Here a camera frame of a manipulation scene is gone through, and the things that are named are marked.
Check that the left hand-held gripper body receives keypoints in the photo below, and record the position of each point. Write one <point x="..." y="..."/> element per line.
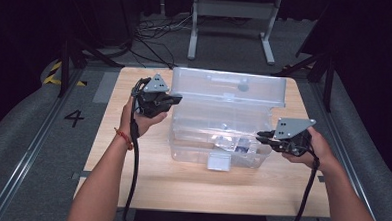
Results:
<point x="152" y="102"/>

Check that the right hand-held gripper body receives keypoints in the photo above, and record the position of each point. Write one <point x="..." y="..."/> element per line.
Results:
<point x="291" y="141"/>

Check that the small clear plastic bag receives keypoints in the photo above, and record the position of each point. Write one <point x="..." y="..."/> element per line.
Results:
<point x="236" y="144"/>

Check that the grey metal stand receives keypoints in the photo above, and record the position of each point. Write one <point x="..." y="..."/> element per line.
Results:
<point x="235" y="8"/>

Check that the person's left hand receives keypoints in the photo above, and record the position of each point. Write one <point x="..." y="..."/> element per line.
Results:
<point x="133" y="122"/>

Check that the yellow black hazard tape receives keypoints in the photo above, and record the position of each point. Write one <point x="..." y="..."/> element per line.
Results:
<point x="53" y="79"/>

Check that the clear plastic storage box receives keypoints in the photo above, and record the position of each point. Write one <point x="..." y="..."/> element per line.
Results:
<point x="225" y="88"/>

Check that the black stand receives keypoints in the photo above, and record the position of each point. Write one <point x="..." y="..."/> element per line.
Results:
<point x="327" y="79"/>
<point x="66" y="64"/>

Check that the metal floor rail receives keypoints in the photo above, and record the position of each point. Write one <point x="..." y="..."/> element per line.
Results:
<point x="28" y="150"/>
<point x="343" y="137"/>

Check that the person's right hand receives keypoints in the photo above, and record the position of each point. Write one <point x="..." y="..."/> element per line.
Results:
<point x="319" y="152"/>

